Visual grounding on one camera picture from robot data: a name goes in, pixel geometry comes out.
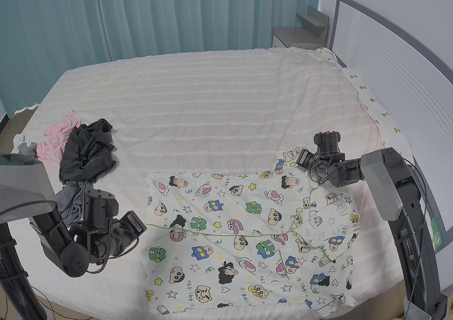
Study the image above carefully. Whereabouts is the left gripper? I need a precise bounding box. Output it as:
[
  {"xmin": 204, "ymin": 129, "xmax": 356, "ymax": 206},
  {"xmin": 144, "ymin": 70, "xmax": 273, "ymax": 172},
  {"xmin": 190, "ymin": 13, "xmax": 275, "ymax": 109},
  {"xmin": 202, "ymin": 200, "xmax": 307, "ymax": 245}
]
[{"xmin": 107, "ymin": 210, "xmax": 147, "ymax": 258}]

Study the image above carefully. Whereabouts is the white printed pyjama top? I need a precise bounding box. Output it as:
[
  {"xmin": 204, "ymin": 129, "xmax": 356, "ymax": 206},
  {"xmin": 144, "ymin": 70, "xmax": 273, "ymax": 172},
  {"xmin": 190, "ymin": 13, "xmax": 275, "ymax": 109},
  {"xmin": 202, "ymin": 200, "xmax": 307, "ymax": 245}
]
[{"xmin": 143, "ymin": 142, "xmax": 361, "ymax": 316}]

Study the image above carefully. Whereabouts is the dark grey garment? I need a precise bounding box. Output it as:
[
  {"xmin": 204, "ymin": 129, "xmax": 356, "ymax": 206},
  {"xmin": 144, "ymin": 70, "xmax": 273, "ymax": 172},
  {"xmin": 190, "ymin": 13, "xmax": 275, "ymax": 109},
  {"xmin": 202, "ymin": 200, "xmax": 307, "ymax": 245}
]
[{"xmin": 58, "ymin": 179, "xmax": 94, "ymax": 224}]

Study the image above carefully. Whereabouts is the black garment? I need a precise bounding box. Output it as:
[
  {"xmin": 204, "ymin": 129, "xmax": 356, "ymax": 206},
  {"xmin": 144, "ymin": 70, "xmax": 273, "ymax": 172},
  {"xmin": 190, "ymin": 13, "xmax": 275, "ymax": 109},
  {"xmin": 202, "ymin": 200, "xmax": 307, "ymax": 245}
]
[{"xmin": 58, "ymin": 119, "xmax": 117, "ymax": 186}]

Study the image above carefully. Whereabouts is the pink garment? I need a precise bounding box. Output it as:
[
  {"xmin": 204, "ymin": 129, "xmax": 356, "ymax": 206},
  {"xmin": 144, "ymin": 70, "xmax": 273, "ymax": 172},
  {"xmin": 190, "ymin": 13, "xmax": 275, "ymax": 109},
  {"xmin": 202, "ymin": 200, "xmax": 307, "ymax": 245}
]
[{"xmin": 35, "ymin": 109, "xmax": 84, "ymax": 163}]

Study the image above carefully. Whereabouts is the bed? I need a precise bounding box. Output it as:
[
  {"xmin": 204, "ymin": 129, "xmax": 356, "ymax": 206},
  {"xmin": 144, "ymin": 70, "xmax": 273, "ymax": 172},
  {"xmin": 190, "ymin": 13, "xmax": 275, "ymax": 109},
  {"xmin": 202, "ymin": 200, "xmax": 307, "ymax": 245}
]
[{"xmin": 0, "ymin": 0, "xmax": 453, "ymax": 320}]

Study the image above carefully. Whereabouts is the blue-green curtain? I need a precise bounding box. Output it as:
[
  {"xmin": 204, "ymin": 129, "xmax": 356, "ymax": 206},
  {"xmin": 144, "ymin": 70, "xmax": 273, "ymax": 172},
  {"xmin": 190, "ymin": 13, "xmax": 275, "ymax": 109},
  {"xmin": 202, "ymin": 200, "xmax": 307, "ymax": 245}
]
[
  {"xmin": 95, "ymin": 0, "xmax": 323, "ymax": 62},
  {"xmin": 0, "ymin": 0, "xmax": 111, "ymax": 117}
]

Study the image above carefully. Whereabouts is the grey bedside table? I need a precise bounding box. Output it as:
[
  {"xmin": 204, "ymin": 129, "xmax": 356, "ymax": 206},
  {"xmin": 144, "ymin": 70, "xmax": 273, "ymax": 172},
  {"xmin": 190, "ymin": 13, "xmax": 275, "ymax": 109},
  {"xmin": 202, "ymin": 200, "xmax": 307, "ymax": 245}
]
[{"xmin": 273, "ymin": 5, "xmax": 330, "ymax": 48}]

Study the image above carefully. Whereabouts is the green printed packet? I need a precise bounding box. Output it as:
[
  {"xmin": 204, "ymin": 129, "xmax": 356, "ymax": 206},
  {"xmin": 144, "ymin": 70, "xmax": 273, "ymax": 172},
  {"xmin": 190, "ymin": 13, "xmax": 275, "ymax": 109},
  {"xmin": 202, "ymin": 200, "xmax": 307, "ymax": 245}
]
[{"xmin": 429, "ymin": 218, "xmax": 445, "ymax": 255}]

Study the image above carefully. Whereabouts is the black cable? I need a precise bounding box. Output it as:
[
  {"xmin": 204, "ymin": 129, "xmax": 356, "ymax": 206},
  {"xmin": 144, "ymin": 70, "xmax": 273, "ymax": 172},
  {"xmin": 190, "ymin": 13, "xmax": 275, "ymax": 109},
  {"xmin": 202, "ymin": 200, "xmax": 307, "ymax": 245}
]
[{"xmin": 86, "ymin": 237, "xmax": 139, "ymax": 275}]

